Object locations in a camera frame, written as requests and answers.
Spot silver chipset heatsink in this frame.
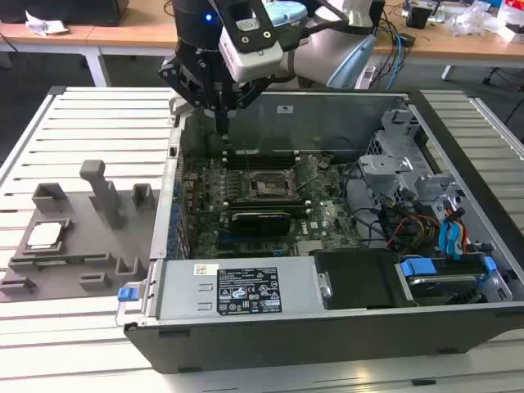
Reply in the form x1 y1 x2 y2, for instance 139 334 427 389
297 241 323 257

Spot silver CPU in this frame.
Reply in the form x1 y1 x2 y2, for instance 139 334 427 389
25 220 67 249

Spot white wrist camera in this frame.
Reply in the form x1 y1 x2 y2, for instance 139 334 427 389
218 22 285 83

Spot metal drive cage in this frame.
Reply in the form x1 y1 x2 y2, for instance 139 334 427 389
358 108 468 214

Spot grey case latch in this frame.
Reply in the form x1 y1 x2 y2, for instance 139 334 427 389
169 94 190 116

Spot white power strip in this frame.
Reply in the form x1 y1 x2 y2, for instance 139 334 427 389
355 65 377 90

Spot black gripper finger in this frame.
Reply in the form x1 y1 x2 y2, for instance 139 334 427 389
223 75 273 138
158 56 224 136

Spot black PC case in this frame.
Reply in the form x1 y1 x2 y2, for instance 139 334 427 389
115 88 524 374

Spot CPU socket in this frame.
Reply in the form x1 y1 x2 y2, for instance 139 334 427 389
244 169 296 198

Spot green RAM stick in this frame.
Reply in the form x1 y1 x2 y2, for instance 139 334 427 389
22 253 90 264

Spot coloured power wire bundle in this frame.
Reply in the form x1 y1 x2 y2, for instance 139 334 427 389
378 200 441 251

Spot green motherboard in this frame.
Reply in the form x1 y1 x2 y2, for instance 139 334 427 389
179 149 369 260

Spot small black box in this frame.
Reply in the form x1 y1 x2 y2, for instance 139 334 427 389
405 6 431 29

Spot grey power supply unit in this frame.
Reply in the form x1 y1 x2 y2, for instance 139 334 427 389
138 255 332 324

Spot wooden desk white frame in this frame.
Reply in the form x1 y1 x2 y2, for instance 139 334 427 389
370 0 524 83
0 0 181 88

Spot grey parts rack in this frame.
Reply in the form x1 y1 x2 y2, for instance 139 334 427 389
0 159 161 304

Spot hard disk in blue carrier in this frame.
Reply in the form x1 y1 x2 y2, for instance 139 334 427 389
395 255 499 306

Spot black graphics card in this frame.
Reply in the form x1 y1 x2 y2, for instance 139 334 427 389
220 209 292 237

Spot black RAM slot bank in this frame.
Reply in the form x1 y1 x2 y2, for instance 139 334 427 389
223 195 313 217
223 147 302 171

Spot black computer box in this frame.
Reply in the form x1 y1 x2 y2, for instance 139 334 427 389
0 0 130 26

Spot blue data cable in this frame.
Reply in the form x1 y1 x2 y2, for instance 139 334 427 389
439 207 467 264

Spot crumpled white paper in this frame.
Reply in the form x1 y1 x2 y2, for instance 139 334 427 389
25 10 70 38

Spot black label sticker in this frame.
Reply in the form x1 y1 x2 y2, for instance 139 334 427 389
215 266 282 316

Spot red white carton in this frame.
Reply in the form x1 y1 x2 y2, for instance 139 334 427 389
502 0 524 42

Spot clear plastic bags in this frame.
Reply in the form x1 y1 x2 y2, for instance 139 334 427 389
448 2 508 38

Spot metal socket cover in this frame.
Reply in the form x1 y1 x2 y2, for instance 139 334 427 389
288 156 320 192

